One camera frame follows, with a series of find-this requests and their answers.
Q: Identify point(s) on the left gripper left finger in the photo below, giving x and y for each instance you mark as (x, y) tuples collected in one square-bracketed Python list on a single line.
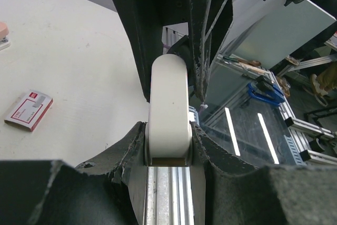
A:
[(109, 188)]

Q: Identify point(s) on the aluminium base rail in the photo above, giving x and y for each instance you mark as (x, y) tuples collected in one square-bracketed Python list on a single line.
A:
[(168, 197)]

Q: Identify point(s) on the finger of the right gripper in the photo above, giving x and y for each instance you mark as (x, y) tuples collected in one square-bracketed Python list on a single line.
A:
[(209, 21), (143, 21)]

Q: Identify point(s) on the red white staple box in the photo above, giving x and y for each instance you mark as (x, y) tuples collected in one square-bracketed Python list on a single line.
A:
[(29, 111)]

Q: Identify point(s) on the grey slotted cable duct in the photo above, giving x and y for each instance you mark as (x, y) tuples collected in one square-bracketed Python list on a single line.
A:
[(294, 151)]

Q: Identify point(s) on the pink white mini stapler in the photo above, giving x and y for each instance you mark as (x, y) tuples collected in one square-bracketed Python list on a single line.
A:
[(4, 32)]

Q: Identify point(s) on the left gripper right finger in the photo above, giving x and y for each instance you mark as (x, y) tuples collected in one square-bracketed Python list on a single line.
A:
[(227, 190)]

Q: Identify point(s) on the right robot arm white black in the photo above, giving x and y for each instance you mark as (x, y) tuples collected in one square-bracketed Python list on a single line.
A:
[(245, 14)]

